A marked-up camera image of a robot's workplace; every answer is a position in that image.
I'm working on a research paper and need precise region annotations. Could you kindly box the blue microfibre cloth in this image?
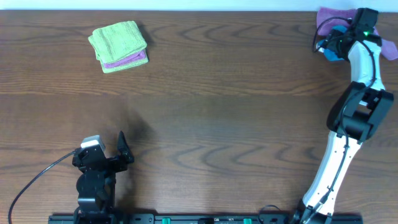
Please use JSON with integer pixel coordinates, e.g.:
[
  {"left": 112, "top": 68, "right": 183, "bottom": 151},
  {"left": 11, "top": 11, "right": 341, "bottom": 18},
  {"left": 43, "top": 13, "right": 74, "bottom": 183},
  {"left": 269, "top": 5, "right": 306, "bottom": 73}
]
[{"left": 321, "top": 25, "right": 347, "bottom": 62}]

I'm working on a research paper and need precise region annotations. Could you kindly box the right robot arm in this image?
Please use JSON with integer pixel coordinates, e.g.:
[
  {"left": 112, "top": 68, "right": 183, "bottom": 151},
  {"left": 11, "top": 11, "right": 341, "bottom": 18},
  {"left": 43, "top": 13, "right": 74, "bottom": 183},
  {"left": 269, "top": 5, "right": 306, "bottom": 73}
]
[{"left": 289, "top": 26, "right": 394, "bottom": 224}]

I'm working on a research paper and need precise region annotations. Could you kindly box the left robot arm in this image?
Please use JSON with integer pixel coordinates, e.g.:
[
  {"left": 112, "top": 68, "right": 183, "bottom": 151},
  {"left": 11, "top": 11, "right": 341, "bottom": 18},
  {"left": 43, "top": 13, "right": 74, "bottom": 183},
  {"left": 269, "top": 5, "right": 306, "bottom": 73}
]
[{"left": 72, "top": 131, "right": 134, "bottom": 224}]

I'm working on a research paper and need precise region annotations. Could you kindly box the purple crumpled cloth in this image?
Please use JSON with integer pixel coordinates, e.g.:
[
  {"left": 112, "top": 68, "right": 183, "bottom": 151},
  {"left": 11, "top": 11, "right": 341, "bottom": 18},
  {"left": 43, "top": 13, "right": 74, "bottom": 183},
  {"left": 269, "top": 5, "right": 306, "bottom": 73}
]
[{"left": 316, "top": 7, "right": 397, "bottom": 60}]

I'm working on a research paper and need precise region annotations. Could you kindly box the bottom green folded cloth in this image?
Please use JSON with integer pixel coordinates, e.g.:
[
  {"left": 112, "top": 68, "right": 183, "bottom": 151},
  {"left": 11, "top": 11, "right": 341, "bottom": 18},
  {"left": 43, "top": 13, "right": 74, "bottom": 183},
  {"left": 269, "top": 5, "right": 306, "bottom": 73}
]
[{"left": 101, "top": 58, "right": 149, "bottom": 73}]

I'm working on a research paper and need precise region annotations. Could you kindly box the green folded cloth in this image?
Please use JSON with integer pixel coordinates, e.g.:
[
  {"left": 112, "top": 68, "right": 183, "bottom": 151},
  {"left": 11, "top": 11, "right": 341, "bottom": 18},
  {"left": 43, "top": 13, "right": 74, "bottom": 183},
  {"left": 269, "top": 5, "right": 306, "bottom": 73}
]
[
  {"left": 101, "top": 58, "right": 149, "bottom": 73},
  {"left": 88, "top": 21, "right": 147, "bottom": 63}
]

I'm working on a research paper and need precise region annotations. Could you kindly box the purple folded cloth in stack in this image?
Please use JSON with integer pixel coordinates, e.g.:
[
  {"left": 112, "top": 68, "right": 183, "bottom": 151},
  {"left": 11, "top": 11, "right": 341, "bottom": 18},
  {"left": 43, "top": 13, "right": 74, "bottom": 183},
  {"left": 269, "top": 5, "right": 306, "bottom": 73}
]
[{"left": 103, "top": 50, "right": 147, "bottom": 68}]

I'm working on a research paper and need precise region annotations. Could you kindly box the top green folded cloth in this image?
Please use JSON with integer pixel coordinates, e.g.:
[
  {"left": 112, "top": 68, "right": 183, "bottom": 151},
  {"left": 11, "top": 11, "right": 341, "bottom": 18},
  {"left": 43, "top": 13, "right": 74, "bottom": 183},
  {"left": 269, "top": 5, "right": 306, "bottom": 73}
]
[{"left": 88, "top": 21, "right": 147, "bottom": 63}]

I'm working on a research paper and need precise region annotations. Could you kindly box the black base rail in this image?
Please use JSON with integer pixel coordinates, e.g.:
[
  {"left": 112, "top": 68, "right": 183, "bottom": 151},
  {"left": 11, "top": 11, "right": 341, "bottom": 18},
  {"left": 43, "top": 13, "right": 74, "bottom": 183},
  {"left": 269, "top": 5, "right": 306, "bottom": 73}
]
[{"left": 47, "top": 212, "right": 364, "bottom": 224}]

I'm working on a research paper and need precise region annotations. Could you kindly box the left black cable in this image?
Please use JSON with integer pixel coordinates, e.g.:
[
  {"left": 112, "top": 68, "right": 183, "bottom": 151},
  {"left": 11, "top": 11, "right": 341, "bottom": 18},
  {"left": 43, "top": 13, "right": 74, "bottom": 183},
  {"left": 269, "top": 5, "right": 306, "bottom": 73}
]
[{"left": 7, "top": 150, "right": 77, "bottom": 224}]

